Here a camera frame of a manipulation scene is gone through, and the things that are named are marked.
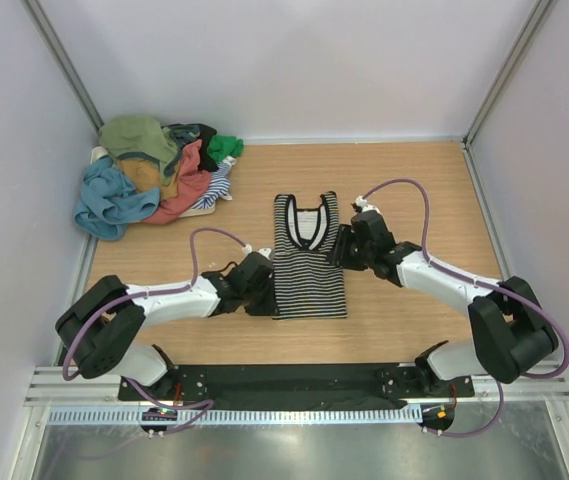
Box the black white striped tank top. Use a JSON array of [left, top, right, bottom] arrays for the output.
[[272, 191, 348, 320]]

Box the mustard yellow tank top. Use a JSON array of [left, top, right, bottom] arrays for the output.
[[117, 159, 179, 201]]

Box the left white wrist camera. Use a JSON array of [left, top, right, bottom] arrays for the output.
[[241, 243, 273, 260]]

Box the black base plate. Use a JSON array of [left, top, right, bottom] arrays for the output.
[[116, 360, 475, 407]]

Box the olive green tank top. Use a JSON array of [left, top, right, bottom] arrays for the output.
[[98, 115, 181, 177]]

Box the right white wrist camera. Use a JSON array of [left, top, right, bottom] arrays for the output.
[[351, 196, 380, 214]]

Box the light blue tank top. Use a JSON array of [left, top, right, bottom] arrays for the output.
[[73, 155, 160, 241]]

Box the bright green tank top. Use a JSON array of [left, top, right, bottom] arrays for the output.
[[207, 135, 244, 164]]

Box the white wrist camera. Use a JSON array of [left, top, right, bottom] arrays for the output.
[[241, 243, 273, 260], [351, 196, 380, 214]]

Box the blue white striped tank top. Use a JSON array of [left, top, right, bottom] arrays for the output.
[[190, 156, 237, 212]]

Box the salmon pink tank top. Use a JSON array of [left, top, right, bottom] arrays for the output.
[[142, 140, 211, 225]]

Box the slotted cable duct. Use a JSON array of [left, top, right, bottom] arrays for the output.
[[47, 404, 422, 426]]

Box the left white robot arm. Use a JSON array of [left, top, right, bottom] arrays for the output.
[[55, 249, 273, 400]]

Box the aluminium frame rail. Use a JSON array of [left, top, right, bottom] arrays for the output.
[[25, 363, 569, 411]]

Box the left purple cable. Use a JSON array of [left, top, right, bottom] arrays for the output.
[[61, 227, 253, 434]]

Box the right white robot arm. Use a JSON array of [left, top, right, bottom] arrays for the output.
[[328, 210, 560, 396]]

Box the white tray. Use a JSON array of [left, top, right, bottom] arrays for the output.
[[90, 146, 216, 218]]

